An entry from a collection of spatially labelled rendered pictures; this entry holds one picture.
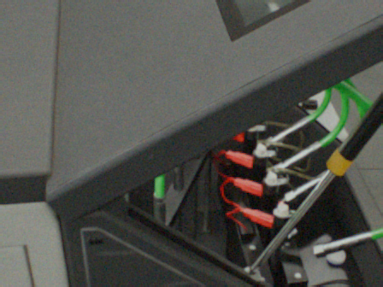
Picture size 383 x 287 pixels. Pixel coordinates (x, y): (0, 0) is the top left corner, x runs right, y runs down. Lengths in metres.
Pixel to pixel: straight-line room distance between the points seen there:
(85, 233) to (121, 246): 0.04
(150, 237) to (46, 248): 0.09
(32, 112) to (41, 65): 0.08
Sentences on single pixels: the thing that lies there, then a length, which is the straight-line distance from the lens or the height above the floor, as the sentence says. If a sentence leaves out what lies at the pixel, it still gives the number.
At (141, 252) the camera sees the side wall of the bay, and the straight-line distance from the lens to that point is 0.61.
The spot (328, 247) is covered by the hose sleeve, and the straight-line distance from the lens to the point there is 1.02.
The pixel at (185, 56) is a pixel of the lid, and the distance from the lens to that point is 0.56.
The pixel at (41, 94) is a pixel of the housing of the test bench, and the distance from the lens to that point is 0.64.
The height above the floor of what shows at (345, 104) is 1.20.
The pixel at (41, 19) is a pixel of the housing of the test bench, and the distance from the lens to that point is 0.77.
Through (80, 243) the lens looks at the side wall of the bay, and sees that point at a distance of 0.60.
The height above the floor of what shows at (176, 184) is 1.11.
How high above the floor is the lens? 1.84
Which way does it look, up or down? 38 degrees down
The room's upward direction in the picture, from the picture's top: 5 degrees clockwise
